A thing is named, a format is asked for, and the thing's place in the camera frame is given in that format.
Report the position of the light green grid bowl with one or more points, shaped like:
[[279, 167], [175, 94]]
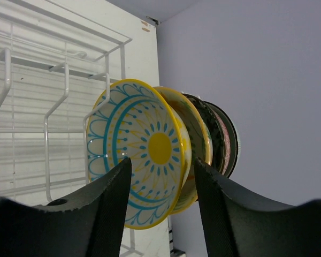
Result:
[[234, 138]]

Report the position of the red geometric pattern bowl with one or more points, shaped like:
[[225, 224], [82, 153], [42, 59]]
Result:
[[220, 154]]

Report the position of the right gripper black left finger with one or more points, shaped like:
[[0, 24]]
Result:
[[88, 222]]

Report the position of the white bowl yellow dots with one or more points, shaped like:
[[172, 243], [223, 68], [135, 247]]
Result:
[[132, 120]]

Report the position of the white wire dish rack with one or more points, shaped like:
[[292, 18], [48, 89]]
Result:
[[55, 59]]

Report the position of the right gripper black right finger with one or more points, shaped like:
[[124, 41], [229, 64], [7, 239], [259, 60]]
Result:
[[239, 222]]

